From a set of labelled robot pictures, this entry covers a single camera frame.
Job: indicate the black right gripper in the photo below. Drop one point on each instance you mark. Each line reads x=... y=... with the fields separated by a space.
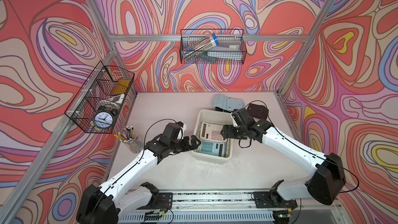
x=226 y=130

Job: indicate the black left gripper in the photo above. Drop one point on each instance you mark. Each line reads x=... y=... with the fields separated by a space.
x=186 y=146

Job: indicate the white plastic storage box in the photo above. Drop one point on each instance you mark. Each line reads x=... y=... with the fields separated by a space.
x=214 y=117

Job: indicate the pink calculator face up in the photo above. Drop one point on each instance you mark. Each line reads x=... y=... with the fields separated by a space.
x=211 y=132

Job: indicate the light blue calculator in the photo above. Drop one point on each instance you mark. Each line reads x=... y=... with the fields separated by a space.
x=227 y=103
x=213 y=148

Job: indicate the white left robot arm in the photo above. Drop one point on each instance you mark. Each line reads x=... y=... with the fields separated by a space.
x=111 y=201

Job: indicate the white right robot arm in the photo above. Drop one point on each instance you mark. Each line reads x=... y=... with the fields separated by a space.
x=325 y=173

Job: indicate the black calculator under blue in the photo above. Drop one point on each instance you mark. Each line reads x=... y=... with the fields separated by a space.
x=222 y=110

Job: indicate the light blue calculator upside down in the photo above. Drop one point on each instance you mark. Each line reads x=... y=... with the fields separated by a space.
x=227 y=103

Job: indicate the black calculator upside down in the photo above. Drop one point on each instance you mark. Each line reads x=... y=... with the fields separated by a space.
x=258 y=111

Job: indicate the grey white box in basket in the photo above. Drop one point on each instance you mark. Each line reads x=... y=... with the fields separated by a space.
x=227 y=50

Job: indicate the clear pen cup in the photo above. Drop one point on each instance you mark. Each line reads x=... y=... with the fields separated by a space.
x=130 y=139

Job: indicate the green circuit board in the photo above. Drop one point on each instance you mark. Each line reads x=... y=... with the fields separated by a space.
x=152 y=216

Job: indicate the white device in basket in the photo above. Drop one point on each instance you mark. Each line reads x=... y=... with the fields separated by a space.
x=118 y=99

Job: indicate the black alarm clock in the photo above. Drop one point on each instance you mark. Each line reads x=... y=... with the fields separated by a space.
x=105 y=118

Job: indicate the yellow item in basket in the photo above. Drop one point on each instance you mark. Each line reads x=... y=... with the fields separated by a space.
x=120 y=87

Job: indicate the clear tube of pencils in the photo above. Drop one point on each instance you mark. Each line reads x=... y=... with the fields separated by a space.
x=194 y=47

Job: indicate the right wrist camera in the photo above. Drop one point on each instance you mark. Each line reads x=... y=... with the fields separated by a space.
x=236 y=119

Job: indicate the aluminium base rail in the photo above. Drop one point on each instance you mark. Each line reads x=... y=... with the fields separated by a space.
x=235 y=207

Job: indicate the black wire basket back wall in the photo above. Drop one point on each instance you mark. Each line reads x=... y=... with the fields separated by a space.
x=223 y=35

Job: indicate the black wire basket wall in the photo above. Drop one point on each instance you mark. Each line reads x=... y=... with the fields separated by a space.
x=94 y=94
x=223 y=35

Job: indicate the black wire basket left wall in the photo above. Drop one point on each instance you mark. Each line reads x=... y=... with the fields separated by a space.
x=94 y=94

